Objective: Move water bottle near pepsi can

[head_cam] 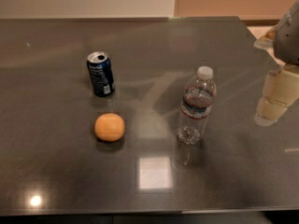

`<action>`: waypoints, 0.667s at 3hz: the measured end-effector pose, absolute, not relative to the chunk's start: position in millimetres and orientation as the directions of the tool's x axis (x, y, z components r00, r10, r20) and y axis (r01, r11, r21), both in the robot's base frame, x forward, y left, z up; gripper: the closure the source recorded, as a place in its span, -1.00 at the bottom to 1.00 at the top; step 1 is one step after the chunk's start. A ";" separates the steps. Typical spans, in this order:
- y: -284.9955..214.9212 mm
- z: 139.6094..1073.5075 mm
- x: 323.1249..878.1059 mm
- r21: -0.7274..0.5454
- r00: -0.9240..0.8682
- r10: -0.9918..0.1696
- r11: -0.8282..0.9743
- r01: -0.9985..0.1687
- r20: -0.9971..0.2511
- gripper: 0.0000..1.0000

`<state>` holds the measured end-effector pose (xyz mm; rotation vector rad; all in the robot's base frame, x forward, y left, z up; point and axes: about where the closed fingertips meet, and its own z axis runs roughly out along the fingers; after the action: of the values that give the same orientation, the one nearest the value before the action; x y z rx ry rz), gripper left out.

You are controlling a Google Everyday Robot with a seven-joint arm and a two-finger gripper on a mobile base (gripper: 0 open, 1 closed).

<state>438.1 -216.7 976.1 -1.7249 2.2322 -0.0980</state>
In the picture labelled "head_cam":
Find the clear plastic water bottle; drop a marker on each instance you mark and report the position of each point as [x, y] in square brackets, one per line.
[198, 97]

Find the blue pepsi can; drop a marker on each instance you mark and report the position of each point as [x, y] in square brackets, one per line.
[100, 71]

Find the orange fruit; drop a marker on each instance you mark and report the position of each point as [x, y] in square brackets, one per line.
[109, 127]

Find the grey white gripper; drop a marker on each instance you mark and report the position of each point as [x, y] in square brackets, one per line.
[288, 41]

